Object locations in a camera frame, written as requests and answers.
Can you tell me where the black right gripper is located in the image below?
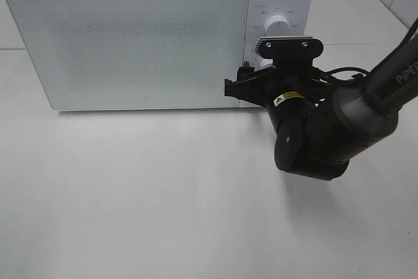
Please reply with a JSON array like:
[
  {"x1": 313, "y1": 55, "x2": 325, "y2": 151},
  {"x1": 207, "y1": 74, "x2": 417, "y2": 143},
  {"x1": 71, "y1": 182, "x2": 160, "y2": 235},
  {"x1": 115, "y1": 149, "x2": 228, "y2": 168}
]
[{"x1": 223, "y1": 61, "x2": 327, "y2": 118}]

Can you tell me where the white microwave knob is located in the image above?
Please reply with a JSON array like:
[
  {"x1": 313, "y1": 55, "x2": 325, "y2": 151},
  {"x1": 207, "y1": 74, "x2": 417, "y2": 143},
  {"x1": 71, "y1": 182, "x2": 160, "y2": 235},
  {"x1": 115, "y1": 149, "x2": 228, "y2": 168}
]
[
  {"x1": 263, "y1": 12, "x2": 291, "y2": 37},
  {"x1": 259, "y1": 59, "x2": 274, "y2": 70}
]

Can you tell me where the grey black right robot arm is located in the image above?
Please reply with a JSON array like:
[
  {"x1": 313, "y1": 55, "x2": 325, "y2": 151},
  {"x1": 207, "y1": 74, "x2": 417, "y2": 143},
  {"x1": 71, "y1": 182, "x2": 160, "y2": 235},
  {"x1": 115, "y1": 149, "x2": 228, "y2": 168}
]
[{"x1": 224, "y1": 36, "x2": 417, "y2": 180}]

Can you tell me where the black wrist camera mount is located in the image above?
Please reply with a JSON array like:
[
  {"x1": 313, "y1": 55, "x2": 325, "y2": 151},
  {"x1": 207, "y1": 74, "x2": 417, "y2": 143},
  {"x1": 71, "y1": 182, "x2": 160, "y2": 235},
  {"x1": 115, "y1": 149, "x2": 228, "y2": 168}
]
[{"x1": 252, "y1": 36, "x2": 324, "y2": 78}]

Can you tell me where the black camera cable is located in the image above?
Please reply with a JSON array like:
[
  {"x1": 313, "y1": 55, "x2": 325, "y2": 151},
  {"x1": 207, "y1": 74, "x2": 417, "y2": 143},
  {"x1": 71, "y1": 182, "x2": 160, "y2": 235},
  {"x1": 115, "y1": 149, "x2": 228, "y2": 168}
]
[{"x1": 313, "y1": 16, "x2": 418, "y2": 87}]

